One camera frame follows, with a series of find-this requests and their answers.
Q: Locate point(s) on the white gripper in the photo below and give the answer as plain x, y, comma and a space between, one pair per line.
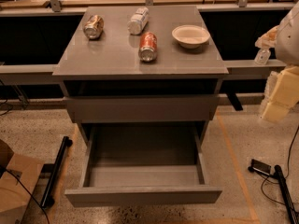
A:
288, 41

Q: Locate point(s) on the grey drawer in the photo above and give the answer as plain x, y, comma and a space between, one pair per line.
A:
143, 164
142, 109

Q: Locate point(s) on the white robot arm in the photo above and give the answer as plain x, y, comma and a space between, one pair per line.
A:
287, 46

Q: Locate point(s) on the grey drawer cabinet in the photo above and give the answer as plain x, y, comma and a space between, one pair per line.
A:
110, 66

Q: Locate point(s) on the grey top drawer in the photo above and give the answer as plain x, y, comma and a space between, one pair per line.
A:
142, 109

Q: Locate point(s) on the clear sanitizer pump bottle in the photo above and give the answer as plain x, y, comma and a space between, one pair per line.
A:
262, 56

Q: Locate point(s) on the small black floor device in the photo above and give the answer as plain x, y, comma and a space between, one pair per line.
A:
260, 168

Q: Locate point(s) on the black metal bar right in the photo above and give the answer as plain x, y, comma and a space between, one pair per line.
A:
292, 214

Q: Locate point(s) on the black metal bar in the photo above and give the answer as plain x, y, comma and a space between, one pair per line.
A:
292, 214
53, 170

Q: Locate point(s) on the white paper bowl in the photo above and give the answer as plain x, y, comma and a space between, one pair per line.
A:
191, 36

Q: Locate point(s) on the red soda can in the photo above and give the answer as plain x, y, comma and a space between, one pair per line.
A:
148, 47

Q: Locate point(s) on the white silver soda can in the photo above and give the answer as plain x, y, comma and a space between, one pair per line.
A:
138, 21

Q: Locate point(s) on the gold soda can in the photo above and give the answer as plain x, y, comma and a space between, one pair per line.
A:
94, 26

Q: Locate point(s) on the black metal bar left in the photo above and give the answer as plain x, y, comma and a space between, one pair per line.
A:
53, 170

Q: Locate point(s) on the cardboard box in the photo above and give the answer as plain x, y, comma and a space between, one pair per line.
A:
19, 176

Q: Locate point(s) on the grey metal shelf rail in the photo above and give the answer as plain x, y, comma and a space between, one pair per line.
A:
41, 74

